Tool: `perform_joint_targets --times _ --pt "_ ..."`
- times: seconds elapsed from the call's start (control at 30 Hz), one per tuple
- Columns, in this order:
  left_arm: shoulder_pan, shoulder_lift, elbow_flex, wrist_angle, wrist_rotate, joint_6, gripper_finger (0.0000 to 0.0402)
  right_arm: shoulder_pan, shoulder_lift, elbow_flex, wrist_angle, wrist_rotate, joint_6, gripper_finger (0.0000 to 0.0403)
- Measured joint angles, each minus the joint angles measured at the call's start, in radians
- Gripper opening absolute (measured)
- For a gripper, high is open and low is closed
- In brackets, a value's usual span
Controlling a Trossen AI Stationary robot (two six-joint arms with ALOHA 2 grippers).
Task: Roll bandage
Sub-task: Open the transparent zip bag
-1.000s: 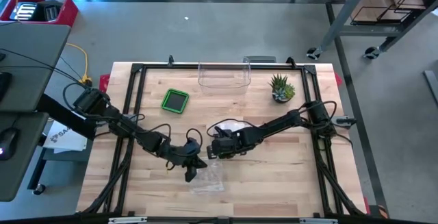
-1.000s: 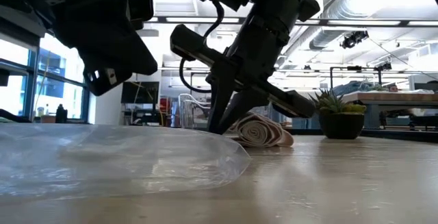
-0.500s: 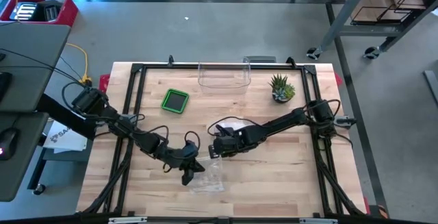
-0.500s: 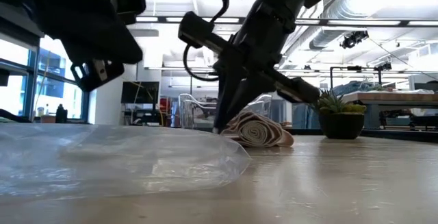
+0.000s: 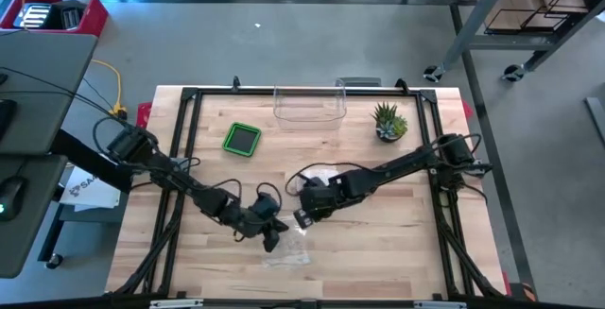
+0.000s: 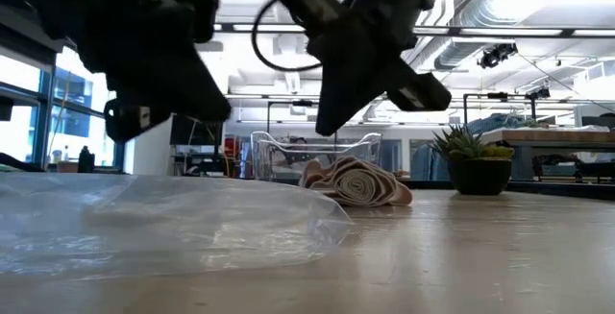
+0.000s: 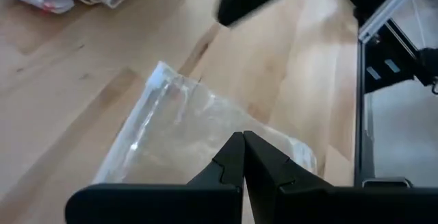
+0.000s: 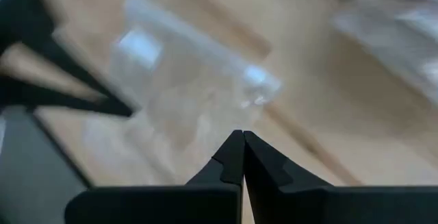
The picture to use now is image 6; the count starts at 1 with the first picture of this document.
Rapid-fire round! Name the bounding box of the black looped cable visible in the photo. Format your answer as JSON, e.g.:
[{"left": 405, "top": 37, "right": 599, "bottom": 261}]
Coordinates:
[{"left": 251, "top": 0, "right": 323, "bottom": 73}]

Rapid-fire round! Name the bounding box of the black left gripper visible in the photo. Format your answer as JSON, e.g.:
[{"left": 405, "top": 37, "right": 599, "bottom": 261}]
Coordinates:
[{"left": 71, "top": 0, "right": 233, "bottom": 143}]

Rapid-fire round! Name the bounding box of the succulent in black pot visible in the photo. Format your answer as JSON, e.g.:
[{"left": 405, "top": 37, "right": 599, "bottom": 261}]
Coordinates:
[{"left": 429, "top": 124, "right": 515, "bottom": 196}]

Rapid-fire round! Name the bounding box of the grey metal-frame table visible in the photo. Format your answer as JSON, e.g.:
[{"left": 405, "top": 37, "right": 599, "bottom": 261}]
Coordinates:
[{"left": 480, "top": 128, "right": 615, "bottom": 183}]

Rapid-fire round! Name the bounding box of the white elastic bandage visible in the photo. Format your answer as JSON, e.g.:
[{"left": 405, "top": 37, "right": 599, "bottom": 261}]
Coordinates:
[{"left": 298, "top": 155, "right": 414, "bottom": 208}]

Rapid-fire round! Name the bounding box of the black gantry frame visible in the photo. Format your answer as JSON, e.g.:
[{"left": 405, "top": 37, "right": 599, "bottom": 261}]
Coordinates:
[
  {"left": 266, "top": 98, "right": 337, "bottom": 135},
  {"left": 462, "top": 90, "right": 552, "bottom": 126}
]

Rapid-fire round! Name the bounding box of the clear plastic container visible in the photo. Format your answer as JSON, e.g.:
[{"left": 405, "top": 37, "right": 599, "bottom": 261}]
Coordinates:
[{"left": 249, "top": 131, "right": 383, "bottom": 183}]

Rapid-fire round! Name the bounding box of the black ceiling camera cluster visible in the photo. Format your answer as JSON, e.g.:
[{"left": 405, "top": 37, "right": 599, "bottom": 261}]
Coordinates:
[{"left": 479, "top": 42, "right": 519, "bottom": 70}]

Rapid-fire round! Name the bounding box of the blue-framed window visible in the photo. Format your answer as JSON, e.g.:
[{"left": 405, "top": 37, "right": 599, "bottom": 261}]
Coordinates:
[{"left": 0, "top": 49, "right": 126, "bottom": 174}]

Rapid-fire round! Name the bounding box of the clear plastic bag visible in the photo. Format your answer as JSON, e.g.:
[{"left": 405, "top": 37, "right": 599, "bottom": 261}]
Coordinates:
[{"left": 0, "top": 172, "right": 355, "bottom": 281}]

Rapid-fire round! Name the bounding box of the black monitor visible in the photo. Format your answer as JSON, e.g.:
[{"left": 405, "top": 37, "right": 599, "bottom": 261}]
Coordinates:
[{"left": 169, "top": 115, "right": 225, "bottom": 147}]

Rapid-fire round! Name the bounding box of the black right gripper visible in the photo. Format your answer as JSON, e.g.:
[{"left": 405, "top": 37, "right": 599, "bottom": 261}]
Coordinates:
[{"left": 307, "top": 0, "right": 453, "bottom": 137}]

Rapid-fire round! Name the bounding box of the person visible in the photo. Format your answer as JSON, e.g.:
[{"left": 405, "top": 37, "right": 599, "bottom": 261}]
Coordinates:
[{"left": 283, "top": 135, "right": 313, "bottom": 166}]

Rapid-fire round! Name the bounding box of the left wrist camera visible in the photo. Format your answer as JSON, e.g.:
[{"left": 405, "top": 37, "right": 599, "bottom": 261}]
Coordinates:
[{"left": 143, "top": 0, "right": 220, "bottom": 44}]

